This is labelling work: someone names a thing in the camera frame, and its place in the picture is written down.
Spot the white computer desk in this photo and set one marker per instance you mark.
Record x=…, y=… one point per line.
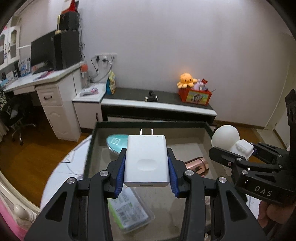
x=55, y=91

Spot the black computer monitor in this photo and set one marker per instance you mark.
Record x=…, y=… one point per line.
x=42, y=51

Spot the clear box green label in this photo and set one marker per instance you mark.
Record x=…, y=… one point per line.
x=129, y=210

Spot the red toy storage box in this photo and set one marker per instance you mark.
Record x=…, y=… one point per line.
x=189, y=95

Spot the large white power adapter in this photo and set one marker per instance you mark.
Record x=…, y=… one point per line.
x=146, y=161

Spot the orange octopus plush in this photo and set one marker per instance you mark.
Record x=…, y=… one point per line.
x=186, y=80

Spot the pink tray box black rim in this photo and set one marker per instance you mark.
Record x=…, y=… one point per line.
x=184, y=183

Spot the orange-cap water bottle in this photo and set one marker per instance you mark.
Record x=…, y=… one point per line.
x=85, y=78

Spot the black office chair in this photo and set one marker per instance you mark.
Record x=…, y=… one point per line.
x=13, y=113

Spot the rose gold metal canister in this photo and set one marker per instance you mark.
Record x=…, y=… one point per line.
x=198, y=165

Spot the white small side cabinet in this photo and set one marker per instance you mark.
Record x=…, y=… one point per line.
x=87, y=105

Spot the clear teal-lid container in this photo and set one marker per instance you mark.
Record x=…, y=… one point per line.
x=116, y=143

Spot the small black speaker box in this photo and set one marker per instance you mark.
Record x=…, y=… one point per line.
x=69, y=21

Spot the white astronaut figurine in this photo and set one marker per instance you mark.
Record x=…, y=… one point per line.
x=227, y=137

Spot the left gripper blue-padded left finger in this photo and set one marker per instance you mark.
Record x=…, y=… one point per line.
x=79, y=208

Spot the blue yellow snack bag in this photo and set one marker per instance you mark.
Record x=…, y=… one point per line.
x=111, y=84

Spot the white bed frame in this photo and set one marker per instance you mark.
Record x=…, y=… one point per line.
x=19, y=205

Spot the black dumbbell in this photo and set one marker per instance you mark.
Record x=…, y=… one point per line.
x=152, y=97

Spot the black computer tower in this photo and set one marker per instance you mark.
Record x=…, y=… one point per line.
x=66, y=50

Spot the pink purple plush toy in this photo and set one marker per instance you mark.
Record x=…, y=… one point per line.
x=198, y=85

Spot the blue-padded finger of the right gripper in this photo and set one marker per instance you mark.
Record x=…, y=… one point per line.
x=226, y=158
x=270, y=148

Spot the black white low cabinet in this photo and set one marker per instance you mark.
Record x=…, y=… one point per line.
x=130, y=103

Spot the white glass-door hutch cabinet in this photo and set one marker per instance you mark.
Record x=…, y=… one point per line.
x=10, y=43

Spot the white wall power outlet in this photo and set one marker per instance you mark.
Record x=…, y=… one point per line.
x=106, y=56

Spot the striped white quilted tablecloth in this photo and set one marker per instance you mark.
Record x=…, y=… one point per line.
x=72, y=165

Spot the person's right hand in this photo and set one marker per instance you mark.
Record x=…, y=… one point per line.
x=273, y=212

